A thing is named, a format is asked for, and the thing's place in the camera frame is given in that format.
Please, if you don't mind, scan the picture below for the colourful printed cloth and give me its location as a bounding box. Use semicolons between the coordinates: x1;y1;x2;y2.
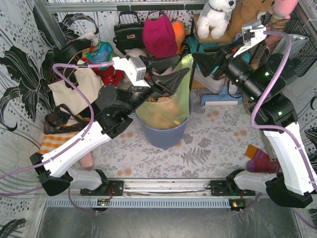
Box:
81;41;114;64

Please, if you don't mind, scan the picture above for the black metal wooden shelf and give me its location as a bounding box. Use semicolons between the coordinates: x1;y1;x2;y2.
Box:
186;14;233;93

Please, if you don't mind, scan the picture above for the black hat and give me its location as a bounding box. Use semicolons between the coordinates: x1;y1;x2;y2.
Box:
54;39;92;63

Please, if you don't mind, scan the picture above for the brown patterned sandal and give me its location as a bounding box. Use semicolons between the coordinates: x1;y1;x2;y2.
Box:
44;104;89;135

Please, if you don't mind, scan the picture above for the green trash bag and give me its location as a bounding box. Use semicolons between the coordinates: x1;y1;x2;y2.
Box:
136;54;193;129

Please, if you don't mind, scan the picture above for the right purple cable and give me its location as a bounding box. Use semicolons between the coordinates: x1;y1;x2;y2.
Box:
250;31;317;230

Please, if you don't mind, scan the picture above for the orange checkered towel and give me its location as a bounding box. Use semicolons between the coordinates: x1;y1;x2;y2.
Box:
38;132;77;154

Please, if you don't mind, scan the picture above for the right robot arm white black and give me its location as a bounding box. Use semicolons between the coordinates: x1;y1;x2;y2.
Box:
193;43;317;208

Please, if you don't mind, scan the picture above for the orange plush toy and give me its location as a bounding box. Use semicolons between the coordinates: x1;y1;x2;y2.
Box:
171;21;186;54

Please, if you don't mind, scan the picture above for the pink plush toy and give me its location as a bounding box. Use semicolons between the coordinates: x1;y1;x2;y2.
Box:
265;0;298;31

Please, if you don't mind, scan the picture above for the magenta cloth bag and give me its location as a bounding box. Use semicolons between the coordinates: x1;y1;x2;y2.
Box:
143;13;178;58

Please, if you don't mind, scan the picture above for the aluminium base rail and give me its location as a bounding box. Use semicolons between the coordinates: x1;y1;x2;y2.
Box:
45;178;259;211

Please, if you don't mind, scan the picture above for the purple striped sock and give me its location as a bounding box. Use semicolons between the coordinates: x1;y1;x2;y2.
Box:
245;144;280;174

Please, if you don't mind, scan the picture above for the black leather handbag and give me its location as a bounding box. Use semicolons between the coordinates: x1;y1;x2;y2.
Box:
113;11;146;55

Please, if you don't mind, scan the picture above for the silver foil pouch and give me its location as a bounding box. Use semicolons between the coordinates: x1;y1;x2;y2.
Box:
273;34;309;59

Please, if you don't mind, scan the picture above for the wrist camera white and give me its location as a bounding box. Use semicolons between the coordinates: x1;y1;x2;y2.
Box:
112;57;149;87
233;20;266;58

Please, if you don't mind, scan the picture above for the brown teddy bear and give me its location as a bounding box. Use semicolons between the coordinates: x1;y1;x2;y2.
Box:
228;0;275;39

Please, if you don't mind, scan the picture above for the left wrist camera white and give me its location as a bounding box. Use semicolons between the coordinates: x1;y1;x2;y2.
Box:
112;57;149;87

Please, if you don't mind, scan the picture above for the white dog plush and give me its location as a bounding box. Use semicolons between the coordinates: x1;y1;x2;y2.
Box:
197;0;236;39

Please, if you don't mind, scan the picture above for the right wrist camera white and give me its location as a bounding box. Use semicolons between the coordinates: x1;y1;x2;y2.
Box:
233;20;266;58

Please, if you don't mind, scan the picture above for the white sheep plush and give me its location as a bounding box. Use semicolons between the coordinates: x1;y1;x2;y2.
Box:
126;48;147;57

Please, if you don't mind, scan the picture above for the cream canvas tote bag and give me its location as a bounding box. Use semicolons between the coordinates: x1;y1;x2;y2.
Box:
47;59;105;116

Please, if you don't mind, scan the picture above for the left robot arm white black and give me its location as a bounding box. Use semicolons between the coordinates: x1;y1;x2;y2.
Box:
30;56;190;196

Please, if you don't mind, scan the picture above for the blue trash bin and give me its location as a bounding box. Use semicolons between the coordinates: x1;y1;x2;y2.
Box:
136;97;194;150

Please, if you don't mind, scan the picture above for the pink rolled cloth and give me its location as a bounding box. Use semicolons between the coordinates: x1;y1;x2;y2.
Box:
79;152;94;169

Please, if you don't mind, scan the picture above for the black wire basket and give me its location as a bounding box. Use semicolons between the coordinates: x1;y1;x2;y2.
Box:
258;11;317;77

